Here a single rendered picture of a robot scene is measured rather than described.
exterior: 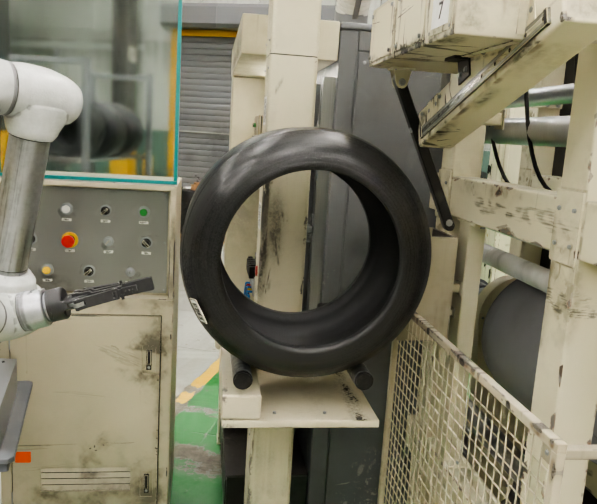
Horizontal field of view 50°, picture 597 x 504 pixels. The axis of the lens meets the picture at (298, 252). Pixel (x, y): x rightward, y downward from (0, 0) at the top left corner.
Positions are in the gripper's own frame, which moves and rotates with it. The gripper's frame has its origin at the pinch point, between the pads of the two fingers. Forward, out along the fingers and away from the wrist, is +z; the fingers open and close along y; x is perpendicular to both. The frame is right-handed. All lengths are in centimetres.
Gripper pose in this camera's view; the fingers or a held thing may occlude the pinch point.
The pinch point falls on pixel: (137, 286)
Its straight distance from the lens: 152.6
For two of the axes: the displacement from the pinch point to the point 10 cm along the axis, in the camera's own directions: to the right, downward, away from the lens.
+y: -1.3, -1.8, 9.7
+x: 2.0, 9.6, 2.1
